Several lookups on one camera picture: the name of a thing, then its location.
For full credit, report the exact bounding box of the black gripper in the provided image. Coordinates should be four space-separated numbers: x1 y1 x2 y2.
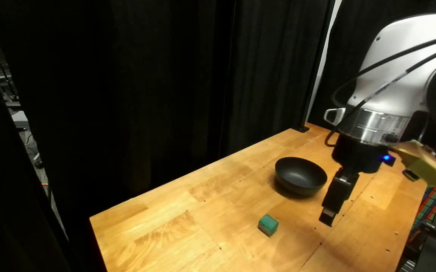
319 133 397 228

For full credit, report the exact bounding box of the green block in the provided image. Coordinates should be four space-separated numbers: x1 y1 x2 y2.
256 213 281 239

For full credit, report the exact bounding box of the black bowl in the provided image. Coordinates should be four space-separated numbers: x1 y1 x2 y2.
275 156 329 198

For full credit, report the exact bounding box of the black table clamp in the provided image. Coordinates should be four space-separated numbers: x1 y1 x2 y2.
293 123 312 135

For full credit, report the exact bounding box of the white vertical strip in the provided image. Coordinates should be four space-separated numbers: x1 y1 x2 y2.
303 0 344 126

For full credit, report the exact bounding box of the black curtain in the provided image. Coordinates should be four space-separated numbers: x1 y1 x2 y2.
0 0 436 272

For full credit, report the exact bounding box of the beige wrist camera mount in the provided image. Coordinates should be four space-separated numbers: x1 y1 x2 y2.
393 139 436 189

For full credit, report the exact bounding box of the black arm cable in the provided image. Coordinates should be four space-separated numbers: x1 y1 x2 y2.
329 30 436 133

